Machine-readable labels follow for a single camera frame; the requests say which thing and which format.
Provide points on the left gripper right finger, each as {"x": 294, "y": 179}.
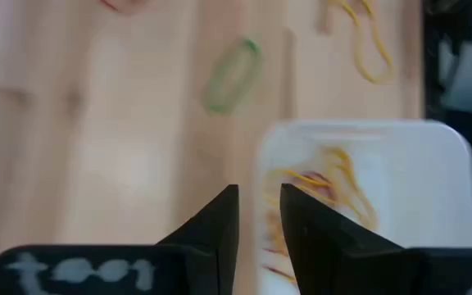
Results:
{"x": 342, "y": 266}

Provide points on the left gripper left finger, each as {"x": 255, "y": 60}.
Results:
{"x": 203, "y": 262}

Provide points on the green rubber band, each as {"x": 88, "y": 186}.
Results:
{"x": 253, "y": 45}

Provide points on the white plastic bin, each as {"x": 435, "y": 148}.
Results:
{"x": 416, "y": 184}

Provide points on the tan rubber band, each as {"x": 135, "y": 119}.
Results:
{"x": 357, "y": 49}

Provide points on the black aluminium table frame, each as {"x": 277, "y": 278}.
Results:
{"x": 430, "y": 61}

